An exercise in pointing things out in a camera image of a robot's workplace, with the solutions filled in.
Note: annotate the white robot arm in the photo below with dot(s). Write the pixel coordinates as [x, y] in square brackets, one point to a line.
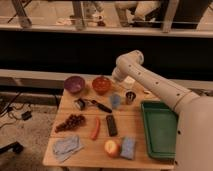
[194, 137]

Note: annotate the red bowl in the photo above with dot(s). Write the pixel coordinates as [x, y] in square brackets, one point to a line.
[101, 85]

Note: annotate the purple bowl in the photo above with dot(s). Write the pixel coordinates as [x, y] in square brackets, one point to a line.
[74, 84]

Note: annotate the blue plastic cup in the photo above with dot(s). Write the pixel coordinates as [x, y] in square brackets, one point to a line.
[115, 100]

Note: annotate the white cup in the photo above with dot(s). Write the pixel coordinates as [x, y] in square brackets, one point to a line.
[128, 82]

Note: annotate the metal cup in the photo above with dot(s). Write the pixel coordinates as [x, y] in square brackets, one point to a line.
[130, 96]

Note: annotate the orange carrot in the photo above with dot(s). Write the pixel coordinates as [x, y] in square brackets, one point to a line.
[95, 131]

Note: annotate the wooden table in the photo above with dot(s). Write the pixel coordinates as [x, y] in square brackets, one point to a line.
[129, 123]

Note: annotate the black remote control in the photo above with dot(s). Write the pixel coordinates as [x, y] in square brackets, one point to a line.
[111, 124]

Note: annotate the bunch of dark grapes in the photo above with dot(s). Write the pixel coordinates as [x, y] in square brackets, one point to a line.
[73, 122]

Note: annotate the red yellow apple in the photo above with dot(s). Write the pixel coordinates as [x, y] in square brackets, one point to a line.
[112, 148]

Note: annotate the blue sponge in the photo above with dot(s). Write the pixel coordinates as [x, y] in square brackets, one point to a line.
[128, 148]

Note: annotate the green plastic tray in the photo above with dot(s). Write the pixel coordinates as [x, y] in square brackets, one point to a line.
[160, 126]

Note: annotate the light blue cloth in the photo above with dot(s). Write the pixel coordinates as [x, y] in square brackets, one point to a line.
[66, 147]

